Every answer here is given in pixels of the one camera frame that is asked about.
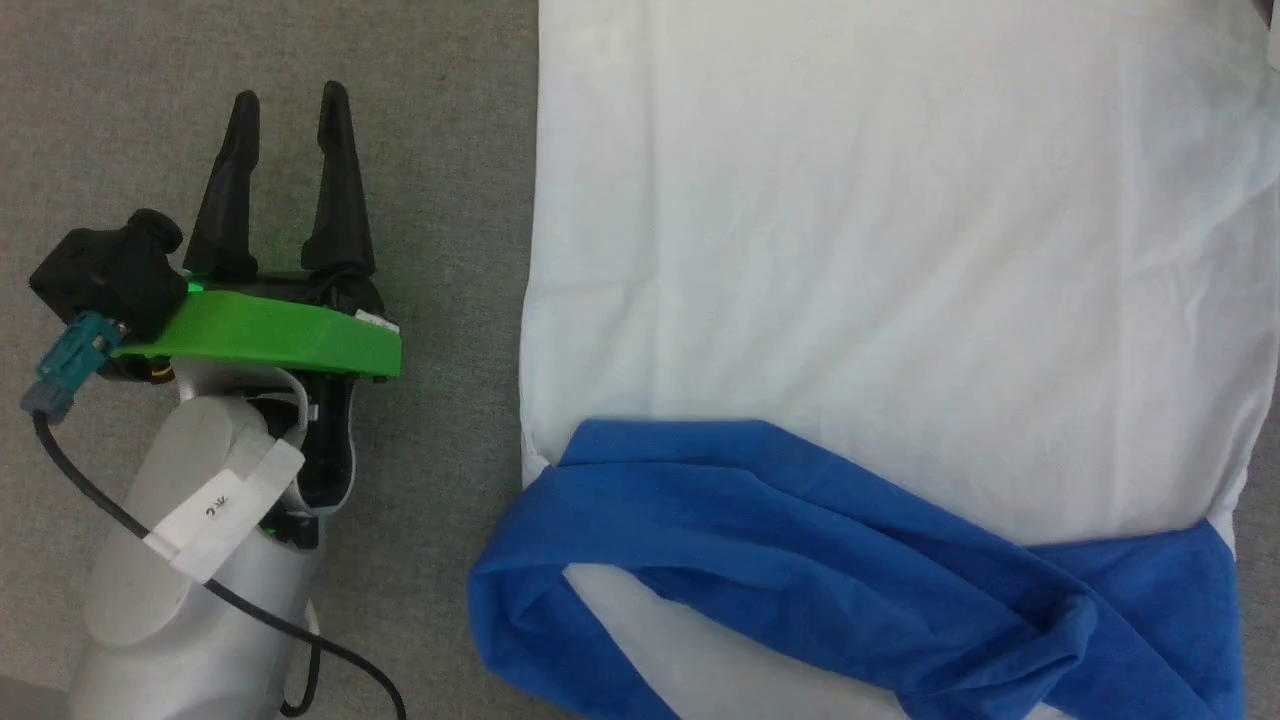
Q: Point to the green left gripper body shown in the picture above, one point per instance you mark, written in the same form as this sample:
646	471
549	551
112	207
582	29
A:
280	340

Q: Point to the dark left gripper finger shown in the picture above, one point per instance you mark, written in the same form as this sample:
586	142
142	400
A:
228	220
340	220

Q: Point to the white and blue shirt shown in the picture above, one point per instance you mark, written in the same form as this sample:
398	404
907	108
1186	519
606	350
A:
880	300

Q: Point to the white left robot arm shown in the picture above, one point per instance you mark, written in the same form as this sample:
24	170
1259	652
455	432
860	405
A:
180	620

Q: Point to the white label strip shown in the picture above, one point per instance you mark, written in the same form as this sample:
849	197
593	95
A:
225	505

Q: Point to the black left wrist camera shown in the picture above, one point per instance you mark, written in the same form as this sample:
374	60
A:
110	270

